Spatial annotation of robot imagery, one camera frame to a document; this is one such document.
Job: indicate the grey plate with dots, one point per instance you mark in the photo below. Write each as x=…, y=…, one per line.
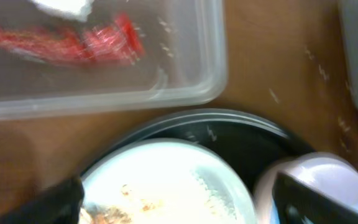
x=196, y=185

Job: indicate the peanut shells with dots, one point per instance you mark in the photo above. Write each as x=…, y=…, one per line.
x=133, y=206

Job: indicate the red snack wrapper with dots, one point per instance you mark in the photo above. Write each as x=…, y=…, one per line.
x=117, y=42

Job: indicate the white tissue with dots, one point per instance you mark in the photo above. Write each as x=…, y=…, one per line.
x=74, y=10

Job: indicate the pink bowl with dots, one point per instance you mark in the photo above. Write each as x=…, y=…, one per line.
x=325, y=172

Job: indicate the clear plastic bin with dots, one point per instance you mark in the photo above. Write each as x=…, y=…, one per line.
x=184, y=61

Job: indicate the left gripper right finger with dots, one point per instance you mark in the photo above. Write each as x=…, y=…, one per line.
x=297, y=203

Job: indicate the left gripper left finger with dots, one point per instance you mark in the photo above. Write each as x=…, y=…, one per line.
x=60, y=203

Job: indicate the black round tray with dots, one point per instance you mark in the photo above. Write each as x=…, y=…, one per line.
x=248, y=143

